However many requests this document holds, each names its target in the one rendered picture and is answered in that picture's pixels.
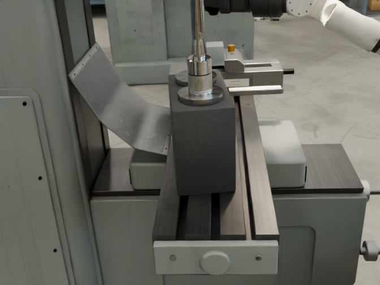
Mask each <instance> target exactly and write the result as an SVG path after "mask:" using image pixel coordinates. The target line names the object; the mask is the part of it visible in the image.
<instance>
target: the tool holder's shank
mask: <svg viewBox="0 0 380 285"><path fill-rule="evenodd" d="M190 4H191V28H192V44H191V54H193V58H194V59H203V58H205V54H206V53H207V48H206V42H205V25H204V0H190Z"/></svg>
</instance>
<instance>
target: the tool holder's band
mask: <svg viewBox="0 0 380 285"><path fill-rule="evenodd" d="M187 64H188V65H190V66H207V65H209V64H211V56H209V55H205V58H203V59H194V58H193V56H192V55H191V56H189V57H188V58H187Z"/></svg>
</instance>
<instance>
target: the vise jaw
mask: <svg viewBox="0 0 380 285"><path fill-rule="evenodd" d="M224 71H227V72H244V71H245V65H244V61H243V57H242V55H241V52H239V51H238V50H236V49H235V51H233V52H229V51H228V49H224Z"/></svg>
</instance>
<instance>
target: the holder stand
mask: <svg viewBox="0 0 380 285"><path fill-rule="evenodd" d="M168 84H169V99H170V115H171V130H172V146H173V152H174V164H175V175H176V187H177V193H178V196H186V195H200V194H208V193H221V192H234V191H236V108H235V106H234V103H233V101H232V99H231V96H230V94H229V92H228V89H227V87H226V85H225V83H224V80H223V77H222V75H221V73H220V71H212V85H213V91H212V92H211V93H210V94H208V95H205V96H194V95H191V94H189V92H188V72H187V70H185V71H181V72H179V73H178V74H173V75H168Z"/></svg>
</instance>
